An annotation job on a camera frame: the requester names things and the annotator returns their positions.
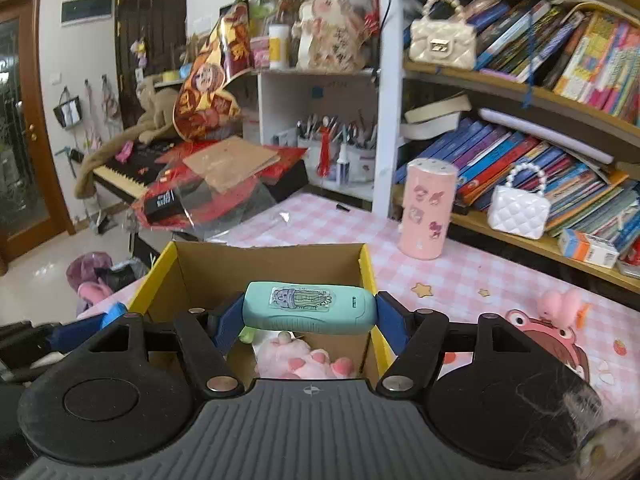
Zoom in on orange blue white box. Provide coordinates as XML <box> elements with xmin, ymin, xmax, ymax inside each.
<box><xmin>556</xmin><ymin>228</ymin><xmax>620</xmax><ymax>269</ymax></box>

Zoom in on small pink box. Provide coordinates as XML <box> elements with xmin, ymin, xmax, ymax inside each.
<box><xmin>249</xmin><ymin>36</ymin><xmax>271</xmax><ymax>69</ymax></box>

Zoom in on red tassel ornament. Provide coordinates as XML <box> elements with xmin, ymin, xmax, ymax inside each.
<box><xmin>316</xmin><ymin>116</ymin><xmax>335</xmax><ymax>178</ymax></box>

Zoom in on white pen holder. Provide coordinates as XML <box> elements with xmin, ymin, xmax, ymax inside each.
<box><xmin>296</xmin><ymin>114</ymin><xmax>378</xmax><ymax>184</ymax></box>

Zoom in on row of colourful books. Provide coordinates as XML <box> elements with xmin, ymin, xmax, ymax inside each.
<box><xmin>394</xmin><ymin>115</ymin><xmax>640</xmax><ymax>248</ymax></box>
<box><xmin>467</xmin><ymin>0</ymin><xmax>640</xmax><ymax>128</ymax></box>

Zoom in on wall electrical panel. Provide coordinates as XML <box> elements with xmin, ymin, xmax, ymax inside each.
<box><xmin>60</xmin><ymin>0</ymin><xmax>114</xmax><ymax>27</ymax></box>

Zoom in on rolled white paper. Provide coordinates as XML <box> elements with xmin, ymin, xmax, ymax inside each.
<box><xmin>477</xmin><ymin>107</ymin><xmax>617</xmax><ymax>164</ymax></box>

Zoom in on red gold figure decoration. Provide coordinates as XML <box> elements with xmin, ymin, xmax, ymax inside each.
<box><xmin>172</xmin><ymin>0</ymin><xmax>257</xmax><ymax>144</ymax></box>

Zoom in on white quilted pearl-handle handbag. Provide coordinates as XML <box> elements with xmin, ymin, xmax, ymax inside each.
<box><xmin>487</xmin><ymin>162</ymin><xmax>550</xmax><ymax>241</ymax></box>

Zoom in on teal handheld device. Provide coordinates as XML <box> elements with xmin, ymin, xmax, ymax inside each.
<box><xmin>242</xmin><ymin>281</ymin><xmax>379</xmax><ymax>335</ymax></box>

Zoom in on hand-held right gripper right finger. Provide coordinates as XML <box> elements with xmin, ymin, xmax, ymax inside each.
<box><xmin>375</xmin><ymin>291</ymin><xmax>534</xmax><ymax>397</ymax></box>

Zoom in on dark wooden door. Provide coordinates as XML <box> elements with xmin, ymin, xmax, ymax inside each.
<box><xmin>114</xmin><ymin>0</ymin><xmax>189</xmax><ymax>130</ymax></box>

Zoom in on brown wooden door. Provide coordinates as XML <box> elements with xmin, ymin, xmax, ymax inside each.
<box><xmin>0</xmin><ymin>0</ymin><xmax>77</xmax><ymax>277</ymax></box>

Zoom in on white yellow bottle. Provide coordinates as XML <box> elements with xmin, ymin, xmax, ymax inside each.
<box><xmin>268</xmin><ymin>23</ymin><xmax>292</xmax><ymax>70</ymax></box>

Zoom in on pink cylindrical container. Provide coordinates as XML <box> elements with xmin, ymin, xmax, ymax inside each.
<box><xmin>397</xmin><ymin>158</ymin><xmax>459</xmax><ymax>261</ymax></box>

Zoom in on pink checkered tablecloth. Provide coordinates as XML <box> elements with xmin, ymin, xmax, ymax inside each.
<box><xmin>75</xmin><ymin>191</ymin><xmax>640</xmax><ymax>443</ymax></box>

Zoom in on small glue bottle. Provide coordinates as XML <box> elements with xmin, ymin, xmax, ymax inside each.
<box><xmin>335</xmin><ymin>142</ymin><xmax>351</xmax><ymax>184</ymax></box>

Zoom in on cream quilted pearl-handle handbag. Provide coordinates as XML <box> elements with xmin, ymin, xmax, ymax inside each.
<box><xmin>409</xmin><ymin>0</ymin><xmax>479</xmax><ymax>72</ymax></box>

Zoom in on brown plush toy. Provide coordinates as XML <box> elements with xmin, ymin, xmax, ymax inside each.
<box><xmin>75</xmin><ymin>76</ymin><xmax>177</xmax><ymax>198</ymax></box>

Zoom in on yellow cardboard box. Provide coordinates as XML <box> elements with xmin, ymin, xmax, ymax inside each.
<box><xmin>127</xmin><ymin>241</ymin><xmax>397</xmax><ymax>392</ymax></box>

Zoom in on pink plush paw toy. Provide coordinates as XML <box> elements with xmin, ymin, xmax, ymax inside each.
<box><xmin>254</xmin><ymin>332</ymin><xmax>359</xmax><ymax>381</ymax></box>

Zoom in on brown cardboard sheet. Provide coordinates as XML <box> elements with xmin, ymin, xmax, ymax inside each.
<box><xmin>181</xmin><ymin>135</ymin><xmax>282</xmax><ymax>194</ymax></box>

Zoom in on thick pale book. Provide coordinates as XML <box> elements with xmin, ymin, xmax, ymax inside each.
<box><xmin>400</xmin><ymin>112</ymin><xmax>462</xmax><ymax>142</ymax></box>
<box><xmin>404</xmin><ymin>92</ymin><xmax>473</xmax><ymax>125</ymax></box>

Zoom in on pink slippers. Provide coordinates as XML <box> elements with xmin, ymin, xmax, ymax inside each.
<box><xmin>74</xmin><ymin>280</ymin><xmax>107</xmax><ymax>312</ymax></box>

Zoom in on purple plastic bag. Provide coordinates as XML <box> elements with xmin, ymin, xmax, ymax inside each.
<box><xmin>66</xmin><ymin>251</ymin><xmax>115</xmax><ymax>292</ymax></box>

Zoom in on black packet in plastic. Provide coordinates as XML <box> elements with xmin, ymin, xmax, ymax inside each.
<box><xmin>141</xmin><ymin>189</ymin><xmax>177</xmax><ymax>222</ymax></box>

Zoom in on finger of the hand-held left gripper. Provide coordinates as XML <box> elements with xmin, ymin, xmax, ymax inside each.
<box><xmin>47</xmin><ymin>301</ymin><xmax>130</xmax><ymax>357</ymax></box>

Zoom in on black keyboard piano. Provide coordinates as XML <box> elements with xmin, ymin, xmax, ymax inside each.
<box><xmin>91</xmin><ymin>137</ymin><xmax>310</xmax><ymax>207</ymax></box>

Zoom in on small pink plush toy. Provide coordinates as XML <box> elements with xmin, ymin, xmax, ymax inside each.
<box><xmin>537</xmin><ymin>291</ymin><xmax>593</xmax><ymax>332</ymax></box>

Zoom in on hanging black white bag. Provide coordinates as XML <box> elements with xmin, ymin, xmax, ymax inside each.
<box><xmin>53</xmin><ymin>86</ymin><xmax>84</xmax><ymax>132</ymax></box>

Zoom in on cream printed plush bag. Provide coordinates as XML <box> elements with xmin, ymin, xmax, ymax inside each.
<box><xmin>296</xmin><ymin>0</ymin><xmax>372</xmax><ymax>72</ymax></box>

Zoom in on white shelf unit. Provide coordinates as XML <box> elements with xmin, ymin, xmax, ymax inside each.
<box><xmin>256</xmin><ymin>0</ymin><xmax>407</xmax><ymax>218</ymax></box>

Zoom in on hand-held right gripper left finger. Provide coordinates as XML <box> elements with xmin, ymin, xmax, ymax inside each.
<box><xmin>87</xmin><ymin>296</ymin><xmax>247</xmax><ymax>395</ymax></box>

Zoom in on wooden bookshelf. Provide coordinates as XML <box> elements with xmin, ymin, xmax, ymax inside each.
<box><xmin>377</xmin><ymin>0</ymin><xmax>640</xmax><ymax>283</ymax></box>

